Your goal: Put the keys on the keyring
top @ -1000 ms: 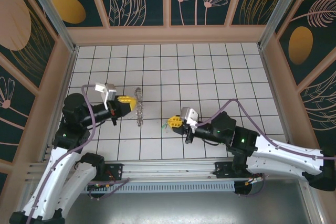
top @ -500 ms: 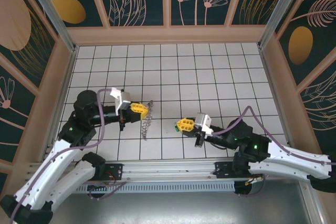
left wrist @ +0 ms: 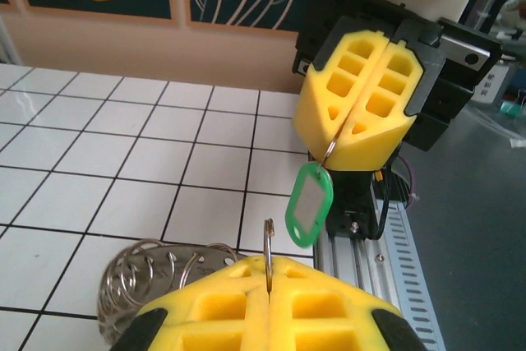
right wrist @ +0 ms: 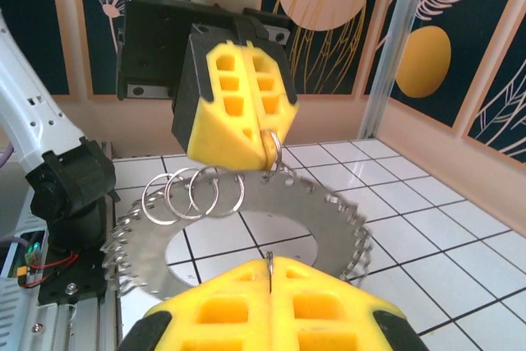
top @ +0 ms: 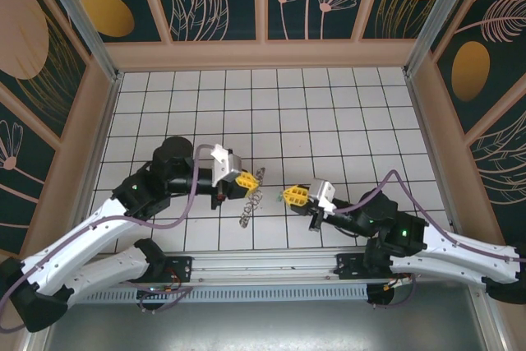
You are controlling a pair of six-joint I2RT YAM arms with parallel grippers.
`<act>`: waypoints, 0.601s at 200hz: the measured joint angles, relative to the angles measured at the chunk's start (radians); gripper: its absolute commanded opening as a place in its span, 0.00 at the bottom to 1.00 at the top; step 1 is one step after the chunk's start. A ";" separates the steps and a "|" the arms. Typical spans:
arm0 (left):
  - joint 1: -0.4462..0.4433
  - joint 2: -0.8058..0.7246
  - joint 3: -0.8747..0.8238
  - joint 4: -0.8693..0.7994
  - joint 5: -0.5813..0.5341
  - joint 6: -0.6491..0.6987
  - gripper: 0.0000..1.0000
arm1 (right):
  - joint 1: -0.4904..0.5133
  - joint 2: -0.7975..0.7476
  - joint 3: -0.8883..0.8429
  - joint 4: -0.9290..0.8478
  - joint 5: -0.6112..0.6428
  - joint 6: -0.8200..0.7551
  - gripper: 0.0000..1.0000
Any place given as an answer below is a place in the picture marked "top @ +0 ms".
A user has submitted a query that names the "metal strip with key rings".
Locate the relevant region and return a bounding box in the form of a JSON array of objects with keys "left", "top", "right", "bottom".
[{"left": 238, "top": 166, "right": 267, "bottom": 229}]

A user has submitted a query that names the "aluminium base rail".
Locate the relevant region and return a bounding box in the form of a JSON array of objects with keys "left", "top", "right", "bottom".
[{"left": 191, "top": 252, "right": 340, "bottom": 286}]

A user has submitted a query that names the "aluminium table side rail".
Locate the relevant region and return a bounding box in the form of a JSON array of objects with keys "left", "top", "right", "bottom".
[
  {"left": 72, "top": 71, "right": 124, "bottom": 245},
  {"left": 404, "top": 73, "right": 458, "bottom": 239}
]

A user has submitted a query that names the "grey slotted cable duct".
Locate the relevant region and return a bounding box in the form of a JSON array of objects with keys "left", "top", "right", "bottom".
[{"left": 76, "top": 284, "right": 369, "bottom": 305}]

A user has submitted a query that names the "small controller board with wires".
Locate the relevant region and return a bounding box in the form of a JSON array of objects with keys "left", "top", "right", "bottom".
[{"left": 150, "top": 272, "right": 184, "bottom": 298}]

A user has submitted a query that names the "aluminium corner post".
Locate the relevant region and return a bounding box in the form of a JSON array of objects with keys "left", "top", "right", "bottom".
[
  {"left": 404, "top": 0, "right": 477, "bottom": 77},
  {"left": 35, "top": 0, "right": 123, "bottom": 81}
]

